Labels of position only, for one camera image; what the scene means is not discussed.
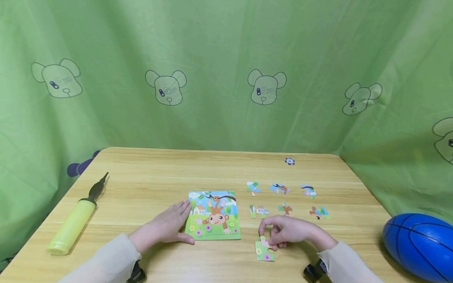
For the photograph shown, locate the person's left hand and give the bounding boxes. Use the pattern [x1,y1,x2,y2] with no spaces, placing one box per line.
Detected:
[128,200,195,253]

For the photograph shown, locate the person's right hand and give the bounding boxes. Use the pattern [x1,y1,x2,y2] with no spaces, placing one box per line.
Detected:
[259,215,337,252]

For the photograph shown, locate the green flower puzzle piece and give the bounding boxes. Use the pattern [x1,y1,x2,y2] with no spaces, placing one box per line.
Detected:
[255,235,276,262]

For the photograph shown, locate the monkey picture puzzle board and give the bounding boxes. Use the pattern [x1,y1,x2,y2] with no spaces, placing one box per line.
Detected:
[184,191,242,241]

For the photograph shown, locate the person's right forearm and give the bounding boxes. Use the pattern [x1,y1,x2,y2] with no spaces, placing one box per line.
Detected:
[317,241,385,283]

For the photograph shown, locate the set of loose jigsaw parts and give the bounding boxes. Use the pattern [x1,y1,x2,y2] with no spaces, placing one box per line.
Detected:
[246,181,332,221]

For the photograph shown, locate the black wrist band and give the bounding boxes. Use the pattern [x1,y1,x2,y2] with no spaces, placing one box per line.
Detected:
[303,258,328,283]
[127,261,147,283]

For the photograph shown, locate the yellow hand air pump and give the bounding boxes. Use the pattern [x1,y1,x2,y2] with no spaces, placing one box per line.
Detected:
[46,172,110,255]

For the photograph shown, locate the blue rubber ball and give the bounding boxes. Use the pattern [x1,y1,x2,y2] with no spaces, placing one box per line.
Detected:
[382,213,453,283]

